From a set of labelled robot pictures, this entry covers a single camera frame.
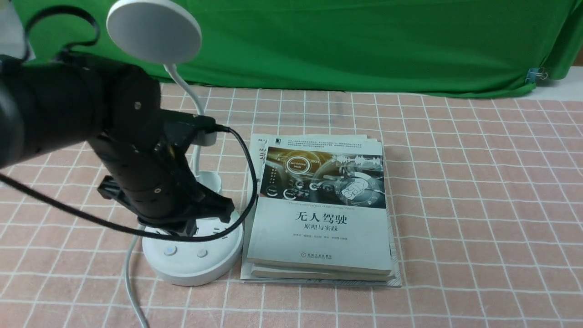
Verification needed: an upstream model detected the pink checkered tablecloth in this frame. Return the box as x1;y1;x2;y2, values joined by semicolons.
0;86;583;328

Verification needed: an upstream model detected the blue binder clip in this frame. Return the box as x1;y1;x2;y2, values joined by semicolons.
525;67;548;84

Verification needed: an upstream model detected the white lamp power cable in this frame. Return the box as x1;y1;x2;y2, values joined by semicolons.
123;231;151;328

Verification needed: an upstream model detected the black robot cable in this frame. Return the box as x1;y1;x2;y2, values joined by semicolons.
0;5;259;242

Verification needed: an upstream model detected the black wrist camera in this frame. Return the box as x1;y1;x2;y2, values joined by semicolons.
162;109;217;151

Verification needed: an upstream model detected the white desk lamp with base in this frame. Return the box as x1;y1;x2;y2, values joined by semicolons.
106;0;243;287

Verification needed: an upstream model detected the bottom book or magazine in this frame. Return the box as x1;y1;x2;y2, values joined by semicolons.
240;133;403;288

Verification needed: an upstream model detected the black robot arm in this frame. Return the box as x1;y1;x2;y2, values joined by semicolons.
1;55;235;236

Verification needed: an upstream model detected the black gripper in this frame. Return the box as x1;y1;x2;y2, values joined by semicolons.
89;133;235;237

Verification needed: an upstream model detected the top book with car cover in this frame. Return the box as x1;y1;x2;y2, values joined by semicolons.
246;141;393;276

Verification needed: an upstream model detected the green backdrop cloth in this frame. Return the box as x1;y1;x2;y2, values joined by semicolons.
12;0;583;99

